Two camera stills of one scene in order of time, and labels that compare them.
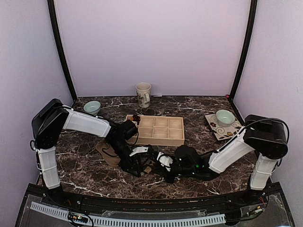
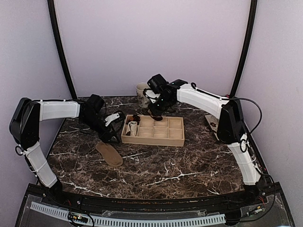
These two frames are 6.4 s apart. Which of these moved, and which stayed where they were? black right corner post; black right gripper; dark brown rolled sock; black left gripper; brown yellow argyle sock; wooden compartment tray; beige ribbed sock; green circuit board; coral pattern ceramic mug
Moved: black right gripper; brown yellow argyle sock; black left gripper
Stayed: green circuit board; dark brown rolled sock; wooden compartment tray; beige ribbed sock; coral pattern ceramic mug; black right corner post
